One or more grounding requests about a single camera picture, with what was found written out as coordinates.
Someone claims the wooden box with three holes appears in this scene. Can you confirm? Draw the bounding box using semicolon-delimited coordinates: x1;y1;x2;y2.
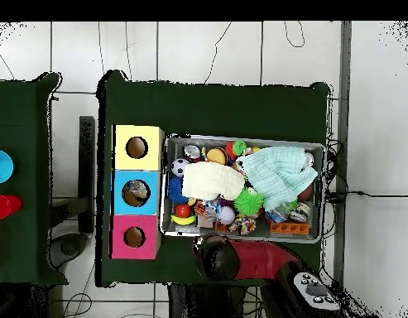
108;124;166;260

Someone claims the grey rounded base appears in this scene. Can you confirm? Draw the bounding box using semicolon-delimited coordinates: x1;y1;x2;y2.
48;232;89;270

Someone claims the black white soccer ball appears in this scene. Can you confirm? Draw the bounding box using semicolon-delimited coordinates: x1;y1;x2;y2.
170;157;190;178

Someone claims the white baseball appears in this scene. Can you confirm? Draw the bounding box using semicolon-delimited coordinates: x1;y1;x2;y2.
216;205;237;226

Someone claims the mint green waffle cloth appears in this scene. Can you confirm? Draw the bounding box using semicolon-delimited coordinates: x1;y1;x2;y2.
238;145;319;212

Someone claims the large green spiky eyed toy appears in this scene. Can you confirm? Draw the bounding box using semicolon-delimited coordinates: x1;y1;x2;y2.
233;187;265;217

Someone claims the cream waffle cloth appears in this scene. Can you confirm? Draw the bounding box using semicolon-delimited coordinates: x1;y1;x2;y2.
181;161;246;201

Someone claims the blue spiky ball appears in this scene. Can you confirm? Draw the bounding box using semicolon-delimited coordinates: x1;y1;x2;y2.
166;176;190;205

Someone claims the shallow metal mesh bin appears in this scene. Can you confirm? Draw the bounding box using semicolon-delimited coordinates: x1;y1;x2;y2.
159;132;327;244

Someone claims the dark green tablecloth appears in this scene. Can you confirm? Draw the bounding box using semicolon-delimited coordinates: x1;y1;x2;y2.
95;70;331;287

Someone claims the silver drink can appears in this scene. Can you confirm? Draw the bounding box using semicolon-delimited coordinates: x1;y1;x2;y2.
182;143;203;163

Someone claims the black power cable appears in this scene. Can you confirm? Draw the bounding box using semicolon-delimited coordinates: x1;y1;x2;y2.
325;189;408;204

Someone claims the orange plastic block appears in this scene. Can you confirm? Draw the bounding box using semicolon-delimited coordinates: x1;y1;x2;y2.
268;220;310;236

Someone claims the red cup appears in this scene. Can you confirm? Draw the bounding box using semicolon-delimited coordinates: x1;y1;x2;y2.
0;194;23;220

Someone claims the small green spiky toy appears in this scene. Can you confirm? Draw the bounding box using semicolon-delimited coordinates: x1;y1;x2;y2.
232;139;247;157

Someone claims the blue cup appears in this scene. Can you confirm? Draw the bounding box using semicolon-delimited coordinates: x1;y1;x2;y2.
0;149;15;186

